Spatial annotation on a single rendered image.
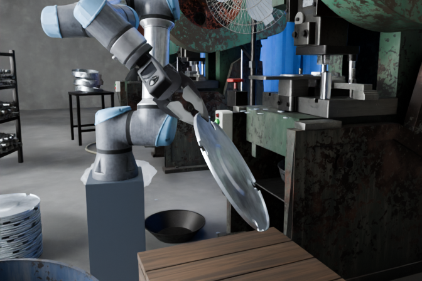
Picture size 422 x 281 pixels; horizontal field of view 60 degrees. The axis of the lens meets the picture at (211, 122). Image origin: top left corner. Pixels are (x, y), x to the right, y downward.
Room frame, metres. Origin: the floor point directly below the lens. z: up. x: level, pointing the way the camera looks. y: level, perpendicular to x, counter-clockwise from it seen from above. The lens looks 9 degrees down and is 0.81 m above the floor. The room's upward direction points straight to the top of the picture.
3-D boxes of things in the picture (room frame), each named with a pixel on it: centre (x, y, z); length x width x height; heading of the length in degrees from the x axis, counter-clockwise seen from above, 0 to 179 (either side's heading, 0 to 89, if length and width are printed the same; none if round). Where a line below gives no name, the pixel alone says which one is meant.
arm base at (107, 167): (1.20, 0.32, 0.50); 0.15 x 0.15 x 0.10
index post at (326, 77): (1.24, -0.39, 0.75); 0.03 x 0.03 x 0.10; 21
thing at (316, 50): (1.45, -0.45, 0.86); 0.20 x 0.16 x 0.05; 21
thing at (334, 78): (1.45, -0.44, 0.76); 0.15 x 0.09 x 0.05; 21
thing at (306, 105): (1.45, -0.44, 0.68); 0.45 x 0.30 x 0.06; 21
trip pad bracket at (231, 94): (1.66, -0.12, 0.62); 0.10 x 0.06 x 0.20; 21
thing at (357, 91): (1.29, -0.50, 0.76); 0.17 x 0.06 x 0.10; 21
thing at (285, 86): (1.39, -0.28, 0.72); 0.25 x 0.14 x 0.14; 111
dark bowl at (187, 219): (1.68, 0.18, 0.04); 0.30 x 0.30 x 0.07
